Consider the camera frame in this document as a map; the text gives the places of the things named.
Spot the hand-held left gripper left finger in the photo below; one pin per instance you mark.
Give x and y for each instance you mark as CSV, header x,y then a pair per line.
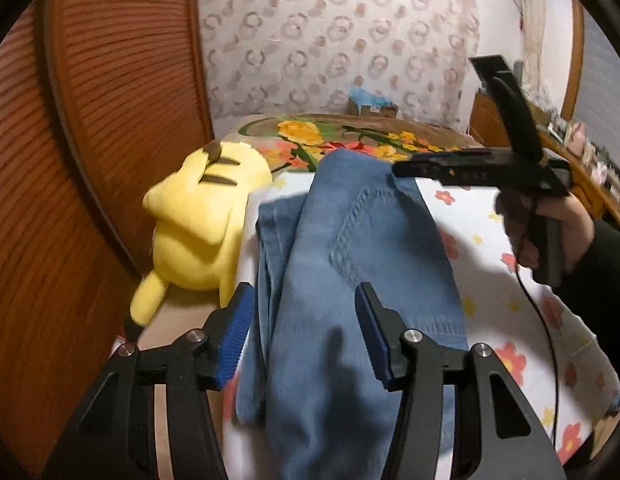
x,y
230,341

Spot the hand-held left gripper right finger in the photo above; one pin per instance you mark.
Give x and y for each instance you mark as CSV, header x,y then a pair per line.
x,y
375,341

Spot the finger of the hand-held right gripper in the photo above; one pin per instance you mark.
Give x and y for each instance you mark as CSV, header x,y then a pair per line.
x,y
450,167
515,110

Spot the blue denim pants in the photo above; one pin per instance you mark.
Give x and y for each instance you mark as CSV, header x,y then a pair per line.
x,y
370,240

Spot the person's right forearm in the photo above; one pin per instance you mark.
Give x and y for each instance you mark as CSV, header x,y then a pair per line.
x,y
610,285

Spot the person's right hand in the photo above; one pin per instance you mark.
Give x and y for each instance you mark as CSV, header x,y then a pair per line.
x,y
577,230

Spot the wooden cabinet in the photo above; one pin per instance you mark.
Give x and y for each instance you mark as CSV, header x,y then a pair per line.
x,y
485,120

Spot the pink mug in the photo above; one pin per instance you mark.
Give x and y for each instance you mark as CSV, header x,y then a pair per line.
x,y
577,137

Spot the small brown cardboard box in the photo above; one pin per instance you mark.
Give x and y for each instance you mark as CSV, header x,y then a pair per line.
x,y
372,111

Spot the light blue packet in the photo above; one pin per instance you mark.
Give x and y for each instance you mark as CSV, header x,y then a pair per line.
x,y
370,95

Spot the white floral bed sheet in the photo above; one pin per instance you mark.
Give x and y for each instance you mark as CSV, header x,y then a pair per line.
x,y
490,310

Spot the yellow plush toy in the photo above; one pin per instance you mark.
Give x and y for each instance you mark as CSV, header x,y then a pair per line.
x,y
200,220

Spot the floral pillow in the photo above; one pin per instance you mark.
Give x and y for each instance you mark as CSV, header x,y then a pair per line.
x,y
300,132

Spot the wooden ribbed headboard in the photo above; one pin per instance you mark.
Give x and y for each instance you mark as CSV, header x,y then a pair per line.
x,y
115,110

